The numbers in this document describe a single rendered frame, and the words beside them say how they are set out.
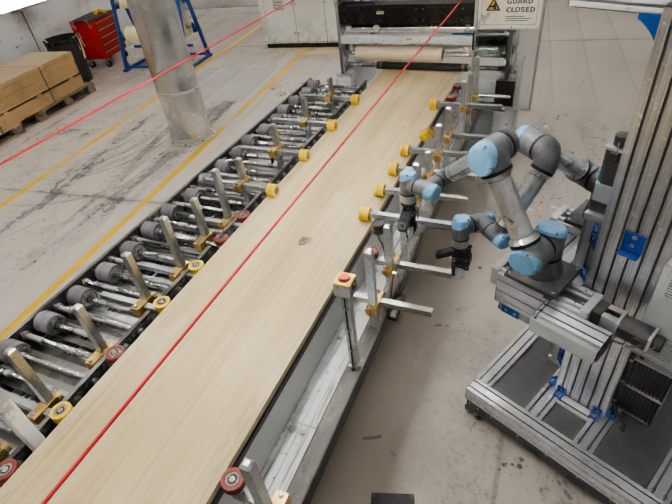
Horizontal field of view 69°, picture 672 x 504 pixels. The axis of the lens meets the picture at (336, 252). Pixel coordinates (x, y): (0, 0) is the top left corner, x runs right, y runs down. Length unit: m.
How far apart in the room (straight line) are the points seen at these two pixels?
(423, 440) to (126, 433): 1.52
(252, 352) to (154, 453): 0.52
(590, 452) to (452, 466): 0.65
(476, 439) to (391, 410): 0.48
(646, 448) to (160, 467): 2.10
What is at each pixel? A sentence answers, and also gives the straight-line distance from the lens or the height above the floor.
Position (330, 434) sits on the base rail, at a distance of 2.05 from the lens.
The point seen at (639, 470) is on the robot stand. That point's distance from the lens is 2.72.
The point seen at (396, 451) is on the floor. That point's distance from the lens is 2.79.
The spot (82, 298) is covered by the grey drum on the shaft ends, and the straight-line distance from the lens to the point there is 2.85.
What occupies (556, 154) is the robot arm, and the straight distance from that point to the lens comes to 2.12.
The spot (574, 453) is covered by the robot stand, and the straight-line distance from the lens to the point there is 2.65.
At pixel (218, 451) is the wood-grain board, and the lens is 1.87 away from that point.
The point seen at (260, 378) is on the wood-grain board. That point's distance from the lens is 2.00.
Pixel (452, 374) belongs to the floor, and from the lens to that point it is 3.08.
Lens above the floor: 2.45
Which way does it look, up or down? 38 degrees down
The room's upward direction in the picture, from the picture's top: 8 degrees counter-clockwise
